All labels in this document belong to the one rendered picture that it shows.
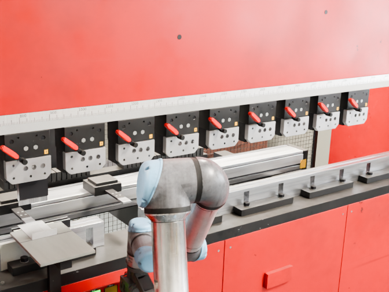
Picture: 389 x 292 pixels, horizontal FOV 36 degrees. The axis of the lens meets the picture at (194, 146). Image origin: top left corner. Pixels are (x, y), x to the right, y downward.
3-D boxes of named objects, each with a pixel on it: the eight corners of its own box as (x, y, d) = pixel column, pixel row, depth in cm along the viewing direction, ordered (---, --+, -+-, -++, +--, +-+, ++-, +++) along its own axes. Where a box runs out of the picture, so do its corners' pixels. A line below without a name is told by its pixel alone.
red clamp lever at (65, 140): (65, 137, 195) (87, 152, 201) (60, 134, 198) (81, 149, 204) (62, 141, 195) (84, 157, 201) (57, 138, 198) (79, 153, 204)
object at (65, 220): (14, 239, 201) (14, 231, 200) (11, 236, 204) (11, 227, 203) (70, 226, 212) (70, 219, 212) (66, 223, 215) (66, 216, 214)
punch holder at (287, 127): (283, 137, 260) (286, 99, 255) (269, 132, 266) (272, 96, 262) (307, 132, 268) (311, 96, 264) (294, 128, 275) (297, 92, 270)
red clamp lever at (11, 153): (4, 145, 184) (29, 161, 190) (0, 142, 187) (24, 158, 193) (0, 150, 184) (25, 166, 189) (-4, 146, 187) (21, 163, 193)
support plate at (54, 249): (40, 267, 179) (40, 264, 179) (10, 235, 200) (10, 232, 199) (95, 252, 189) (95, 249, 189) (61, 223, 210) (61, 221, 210)
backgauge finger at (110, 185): (113, 209, 226) (113, 196, 224) (82, 188, 246) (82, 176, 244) (140, 203, 232) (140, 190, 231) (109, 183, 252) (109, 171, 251)
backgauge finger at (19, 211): (14, 230, 204) (13, 217, 203) (-11, 205, 224) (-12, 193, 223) (47, 223, 211) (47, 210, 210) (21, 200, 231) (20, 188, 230)
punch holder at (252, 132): (247, 143, 248) (249, 104, 244) (234, 138, 255) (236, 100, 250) (274, 138, 257) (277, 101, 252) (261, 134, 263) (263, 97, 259)
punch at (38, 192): (19, 207, 200) (18, 179, 197) (17, 204, 201) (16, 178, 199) (48, 201, 206) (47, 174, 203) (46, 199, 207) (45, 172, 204)
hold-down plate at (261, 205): (241, 216, 251) (241, 210, 250) (232, 212, 255) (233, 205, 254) (293, 203, 268) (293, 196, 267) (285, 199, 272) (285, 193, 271)
